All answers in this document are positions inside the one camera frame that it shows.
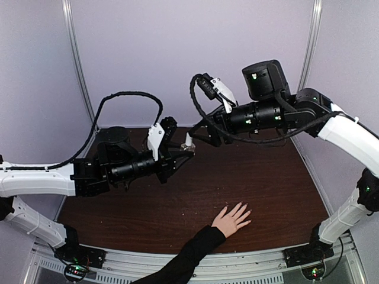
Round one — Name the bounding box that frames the glitter nail polish bottle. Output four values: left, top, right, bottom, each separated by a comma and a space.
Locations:
180, 133, 196, 156

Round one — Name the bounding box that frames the black sleeved forearm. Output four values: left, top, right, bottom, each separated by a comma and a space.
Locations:
134, 225, 226, 284

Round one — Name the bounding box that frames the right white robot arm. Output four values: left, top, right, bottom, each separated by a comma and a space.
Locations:
189, 60, 378, 262

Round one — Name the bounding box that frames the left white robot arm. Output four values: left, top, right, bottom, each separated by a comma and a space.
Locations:
1, 117, 195, 263

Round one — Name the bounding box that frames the person's bare hand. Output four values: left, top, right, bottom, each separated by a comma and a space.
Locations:
211, 202, 252, 238

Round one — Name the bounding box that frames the left round circuit board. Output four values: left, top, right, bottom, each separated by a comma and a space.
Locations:
63, 264, 89, 282

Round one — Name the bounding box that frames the round circuit board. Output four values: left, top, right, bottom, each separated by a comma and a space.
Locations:
63, 264, 89, 282
301, 264, 326, 281

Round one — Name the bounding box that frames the right round circuit board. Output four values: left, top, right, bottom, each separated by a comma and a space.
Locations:
301, 264, 326, 281

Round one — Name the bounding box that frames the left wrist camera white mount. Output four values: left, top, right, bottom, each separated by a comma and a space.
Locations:
147, 122, 165, 162

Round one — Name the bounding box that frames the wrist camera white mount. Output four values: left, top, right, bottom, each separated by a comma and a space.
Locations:
147, 122, 165, 162
196, 73, 238, 114

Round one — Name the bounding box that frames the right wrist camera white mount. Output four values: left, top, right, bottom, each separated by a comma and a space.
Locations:
196, 73, 238, 114

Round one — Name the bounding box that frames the right black sleeved cable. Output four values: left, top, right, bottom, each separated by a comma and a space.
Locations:
189, 73, 341, 146

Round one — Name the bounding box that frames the black sleeved cable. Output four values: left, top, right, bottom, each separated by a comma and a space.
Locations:
44, 91, 165, 171
189, 73, 341, 146

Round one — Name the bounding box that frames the left black sleeved cable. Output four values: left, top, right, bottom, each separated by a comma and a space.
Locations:
44, 91, 165, 171

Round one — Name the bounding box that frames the right aluminium frame post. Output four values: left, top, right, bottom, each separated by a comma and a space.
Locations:
285, 1, 323, 93

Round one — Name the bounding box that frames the aluminium frame post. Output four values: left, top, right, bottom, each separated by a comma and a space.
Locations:
62, 0, 95, 123
285, 1, 323, 93

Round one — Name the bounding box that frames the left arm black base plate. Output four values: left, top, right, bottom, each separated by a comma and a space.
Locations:
54, 246, 106, 269

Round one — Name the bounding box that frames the aluminium front rail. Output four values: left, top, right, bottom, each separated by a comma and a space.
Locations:
24, 234, 367, 283

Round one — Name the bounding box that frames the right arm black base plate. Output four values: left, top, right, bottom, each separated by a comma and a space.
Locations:
283, 244, 334, 267

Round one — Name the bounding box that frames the left aluminium frame post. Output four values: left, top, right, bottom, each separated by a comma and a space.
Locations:
62, 0, 95, 123

